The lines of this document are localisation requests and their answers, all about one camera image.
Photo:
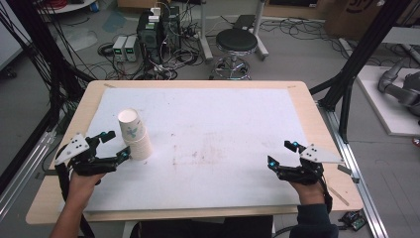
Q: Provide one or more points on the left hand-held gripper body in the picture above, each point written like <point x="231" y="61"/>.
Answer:
<point x="86" y="164"/>

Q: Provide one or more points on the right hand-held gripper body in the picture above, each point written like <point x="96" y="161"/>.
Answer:
<point x="307" y="165"/>

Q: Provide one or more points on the stack of plain paper cups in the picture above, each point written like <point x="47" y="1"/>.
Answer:
<point x="140" y="148"/>

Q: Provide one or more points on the green print paper cup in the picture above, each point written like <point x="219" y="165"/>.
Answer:
<point x="130" y="125"/>

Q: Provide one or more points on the person's left hand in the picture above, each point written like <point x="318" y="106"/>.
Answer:
<point x="81" y="189"/>

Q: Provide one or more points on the person's right hand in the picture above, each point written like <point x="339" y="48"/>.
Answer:
<point x="309" y="192"/>

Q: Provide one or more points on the thin wooden stick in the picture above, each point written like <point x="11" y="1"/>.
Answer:
<point x="338" y="196"/>

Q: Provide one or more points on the white table mat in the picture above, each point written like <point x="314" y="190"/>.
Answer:
<point x="211" y="139"/>

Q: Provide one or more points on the green circuit board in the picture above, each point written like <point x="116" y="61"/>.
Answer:
<point x="354" y="221"/>

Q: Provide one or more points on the grey bench power supply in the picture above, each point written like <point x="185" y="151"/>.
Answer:
<point x="131" y="49"/>
<point x="119" y="49"/>

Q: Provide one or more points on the white board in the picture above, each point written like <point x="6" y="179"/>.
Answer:
<point x="383" y="109"/>

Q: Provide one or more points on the person's dark lap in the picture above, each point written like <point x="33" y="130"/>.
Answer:
<point x="204" y="228"/>

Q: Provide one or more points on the black computer tower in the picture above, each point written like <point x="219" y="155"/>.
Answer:
<point x="149" y="36"/>

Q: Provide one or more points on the white stand leg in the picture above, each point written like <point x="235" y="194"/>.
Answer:
<point x="260" y="33"/>
<point x="205" y="33"/>

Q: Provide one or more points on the black round stool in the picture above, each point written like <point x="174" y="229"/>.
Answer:
<point x="236" y="40"/>

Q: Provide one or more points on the blue tape roll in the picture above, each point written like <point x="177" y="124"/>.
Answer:
<point x="94" y="6"/>

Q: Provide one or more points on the cardboard box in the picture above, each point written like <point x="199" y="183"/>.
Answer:
<point x="356" y="16"/>

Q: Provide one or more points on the grey metal bracket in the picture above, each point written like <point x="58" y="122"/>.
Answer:
<point x="346" y="171"/>

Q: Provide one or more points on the aluminium rail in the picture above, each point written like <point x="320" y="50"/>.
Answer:
<point x="353" y="172"/>
<point x="23" y="178"/>

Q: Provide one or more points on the black frame post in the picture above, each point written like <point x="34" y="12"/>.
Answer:
<point x="360" y="56"/>
<point x="43" y="49"/>

